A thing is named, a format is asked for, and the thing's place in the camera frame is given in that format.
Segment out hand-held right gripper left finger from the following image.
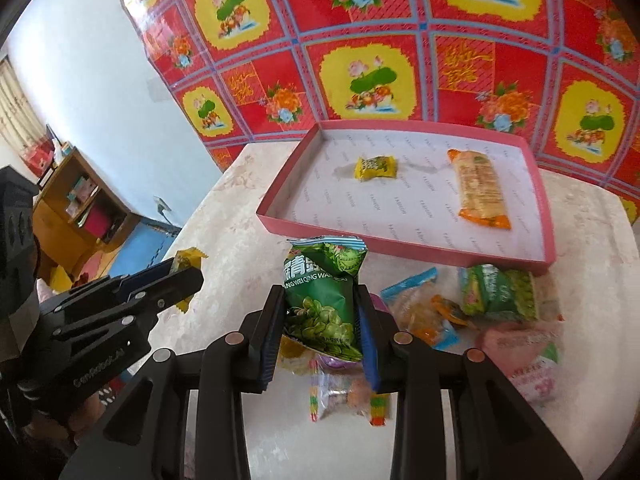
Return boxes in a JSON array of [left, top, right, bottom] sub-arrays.
[[60, 284, 287, 480]]

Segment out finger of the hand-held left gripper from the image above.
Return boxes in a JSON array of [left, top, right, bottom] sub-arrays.
[[37, 258, 177, 322], [20, 266, 205, 411]]

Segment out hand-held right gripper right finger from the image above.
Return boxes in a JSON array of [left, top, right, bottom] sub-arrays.
[[352, 283, 583, 480]]

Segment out pale yellow candy packet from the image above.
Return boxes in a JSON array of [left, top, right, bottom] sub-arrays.
[[277, 335, 317, 376]]

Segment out purple snack packet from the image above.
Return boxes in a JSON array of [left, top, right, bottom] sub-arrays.
[[315, 294, 391, 370]]

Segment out clear packet of colourful candy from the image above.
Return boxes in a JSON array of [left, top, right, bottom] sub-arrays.
[[307, 355, 391, 427]]

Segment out clear packet with blue edge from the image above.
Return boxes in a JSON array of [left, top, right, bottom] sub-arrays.
[[380, 267, 467, 352]]

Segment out large green pea packet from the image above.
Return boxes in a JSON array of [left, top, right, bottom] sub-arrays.
[[281, 236, 368, 363]]

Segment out green pea packet clear edges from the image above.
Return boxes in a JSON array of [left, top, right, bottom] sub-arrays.
[[457, 264, 539, 323]]

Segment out pink shallow cardboard box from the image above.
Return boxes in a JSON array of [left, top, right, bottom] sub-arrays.
[[256, 120, 557, 277]]

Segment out pink drink pouch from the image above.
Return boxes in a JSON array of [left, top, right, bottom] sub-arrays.
[[475, 322, 561, 408]]

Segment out person's left hand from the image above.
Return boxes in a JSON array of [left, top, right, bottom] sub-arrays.
[[65, 391, 109, 442]]

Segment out wooden shelf unit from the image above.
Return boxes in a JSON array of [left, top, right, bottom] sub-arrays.
[[31, 146, 142, 286]]

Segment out red box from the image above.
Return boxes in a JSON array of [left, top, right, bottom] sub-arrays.
[[22, 140, 57, 172]]

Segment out beige curtain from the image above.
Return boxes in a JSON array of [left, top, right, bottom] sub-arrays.
[[0, 55, 47, 161]]

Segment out small yellow green candy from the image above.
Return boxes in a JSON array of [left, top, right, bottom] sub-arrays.
[[354, 156, 398, 182]]

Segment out orange rice cracker packet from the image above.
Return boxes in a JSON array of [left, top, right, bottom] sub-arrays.
[[446, 148, 513, 231]]

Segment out red floral printed cloth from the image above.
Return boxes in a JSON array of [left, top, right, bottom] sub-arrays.
[[104, 0, 640, 226]]

